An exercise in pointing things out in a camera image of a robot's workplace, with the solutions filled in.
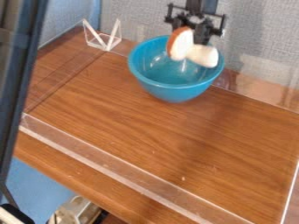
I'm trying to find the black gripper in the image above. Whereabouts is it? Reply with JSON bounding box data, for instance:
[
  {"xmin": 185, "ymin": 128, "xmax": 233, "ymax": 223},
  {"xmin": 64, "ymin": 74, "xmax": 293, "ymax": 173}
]
[{"xmin": 165, "ymin": 3, "xmax": 229, "ymax": 45}]

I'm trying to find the brown white plush mushroom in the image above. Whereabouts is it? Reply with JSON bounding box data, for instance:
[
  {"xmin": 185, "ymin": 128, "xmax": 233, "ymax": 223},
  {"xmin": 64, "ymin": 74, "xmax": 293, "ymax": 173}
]
[{"xmin": 166, "ymin": 26, "xmax": 221, "ymax": 68}]

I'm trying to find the dark robot arm link foreground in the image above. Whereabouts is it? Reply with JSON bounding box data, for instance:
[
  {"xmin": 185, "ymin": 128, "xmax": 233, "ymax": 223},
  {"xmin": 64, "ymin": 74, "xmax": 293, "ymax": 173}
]
[{"xmin": 0, "ymin": 0, "xmax": 50, "ymax": 207}]

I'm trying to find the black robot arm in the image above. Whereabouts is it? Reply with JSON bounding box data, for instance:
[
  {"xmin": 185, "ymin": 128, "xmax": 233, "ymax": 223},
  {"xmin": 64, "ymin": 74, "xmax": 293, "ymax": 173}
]
[{"xmin": 165, "ymin": 0, "xmax": 229, "ymax": 45}]

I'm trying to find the blue bowl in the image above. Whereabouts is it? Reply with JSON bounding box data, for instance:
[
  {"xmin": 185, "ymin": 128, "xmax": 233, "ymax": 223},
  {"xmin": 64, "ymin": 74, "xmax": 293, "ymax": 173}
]
[{"xmin": 127, "ymin": 35, "xmax": 226, "ymax": 103}]

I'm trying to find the clear acrylic back barrier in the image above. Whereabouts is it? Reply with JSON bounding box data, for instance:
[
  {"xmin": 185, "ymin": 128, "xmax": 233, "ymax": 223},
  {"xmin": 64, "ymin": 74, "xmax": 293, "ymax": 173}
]
[{"xmin": 113, "ymin": 41, "xmax": 299, "ymax": 113}]

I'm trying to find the clear acrylic barrier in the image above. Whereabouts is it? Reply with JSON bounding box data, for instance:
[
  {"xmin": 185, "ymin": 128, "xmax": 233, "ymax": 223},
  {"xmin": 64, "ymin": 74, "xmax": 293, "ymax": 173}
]
[
  {"xmin": 20, "ymin": 113, "xmax": 254, "ymax": 224},
  {"xmin": 113, "ymin": 41, "xmax": 299, "ymax": 113}
]

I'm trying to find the clear acrylic front barrier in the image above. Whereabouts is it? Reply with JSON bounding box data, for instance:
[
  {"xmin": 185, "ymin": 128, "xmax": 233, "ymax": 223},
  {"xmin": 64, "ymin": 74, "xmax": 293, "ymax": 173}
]
[{"xmin": 20, "ymin": 113, "xmax": 254, "ymax": 224}]

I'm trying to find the grey metal box under table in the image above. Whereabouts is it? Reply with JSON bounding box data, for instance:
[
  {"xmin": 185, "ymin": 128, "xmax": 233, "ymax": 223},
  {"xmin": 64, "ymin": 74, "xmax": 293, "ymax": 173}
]
[{"xmin": 47, "ymin": 196, "xmax": 102, "ymax": 224}]

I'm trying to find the clear acrylic corner bracket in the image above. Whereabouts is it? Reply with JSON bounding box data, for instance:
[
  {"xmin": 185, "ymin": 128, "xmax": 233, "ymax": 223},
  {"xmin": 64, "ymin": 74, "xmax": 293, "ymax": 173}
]
[{"xmin": 82, "ymin": 19, "xmax": 123, "ymax": 52}]

